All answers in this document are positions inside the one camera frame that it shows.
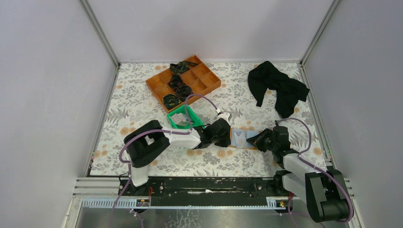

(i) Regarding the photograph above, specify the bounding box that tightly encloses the orange leather card holder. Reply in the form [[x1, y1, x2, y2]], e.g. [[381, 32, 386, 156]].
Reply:
[[230, 128, 260, 150]]

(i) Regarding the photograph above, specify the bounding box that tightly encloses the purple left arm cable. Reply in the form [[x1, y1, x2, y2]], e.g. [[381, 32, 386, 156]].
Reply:
[[108, 94, 221, 228]]

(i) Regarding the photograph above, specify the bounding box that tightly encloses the green plastic bin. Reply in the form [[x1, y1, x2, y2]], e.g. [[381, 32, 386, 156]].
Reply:
[[167, 105, 204, 129]]

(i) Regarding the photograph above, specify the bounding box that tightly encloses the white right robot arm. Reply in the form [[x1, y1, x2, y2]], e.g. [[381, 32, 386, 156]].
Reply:
[[246, 126, 354, 223]]

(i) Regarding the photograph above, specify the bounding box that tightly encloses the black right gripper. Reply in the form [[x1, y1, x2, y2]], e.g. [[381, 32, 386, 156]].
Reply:
[[246, 128, 277, 153]]

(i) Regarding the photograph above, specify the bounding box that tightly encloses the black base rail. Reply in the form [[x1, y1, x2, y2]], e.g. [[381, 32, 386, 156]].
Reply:
[[118, 177, 289, 207]]

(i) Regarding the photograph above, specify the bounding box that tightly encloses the rolled dark belt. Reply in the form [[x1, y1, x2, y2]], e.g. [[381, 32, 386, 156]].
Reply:
[[168, 74, 184, 92], [175, 84, 193, 102], [162, 94, 181, 110]]

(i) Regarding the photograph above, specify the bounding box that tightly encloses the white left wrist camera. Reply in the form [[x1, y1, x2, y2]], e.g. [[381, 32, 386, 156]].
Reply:
[[216, 111, 231, 124]]

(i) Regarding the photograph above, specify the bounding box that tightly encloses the silver VIP card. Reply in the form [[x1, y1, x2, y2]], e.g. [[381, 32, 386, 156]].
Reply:
[[231, 129, 248, 149]]

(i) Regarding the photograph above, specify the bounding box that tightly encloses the stack of white cards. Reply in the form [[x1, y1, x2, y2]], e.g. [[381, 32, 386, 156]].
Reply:
[[171, 113, 189, 127]]

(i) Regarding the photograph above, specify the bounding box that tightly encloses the black cloth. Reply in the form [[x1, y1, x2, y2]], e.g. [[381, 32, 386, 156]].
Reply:
[[248, 61, 310, 118]]

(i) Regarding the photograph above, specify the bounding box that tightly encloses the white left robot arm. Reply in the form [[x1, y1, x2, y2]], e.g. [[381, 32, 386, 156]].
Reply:
[[123, 117, 230, 195]]

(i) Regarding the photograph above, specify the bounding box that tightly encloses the wooden compartment tray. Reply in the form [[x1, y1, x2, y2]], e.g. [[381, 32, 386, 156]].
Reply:
[[145, 55, 221, 113]]

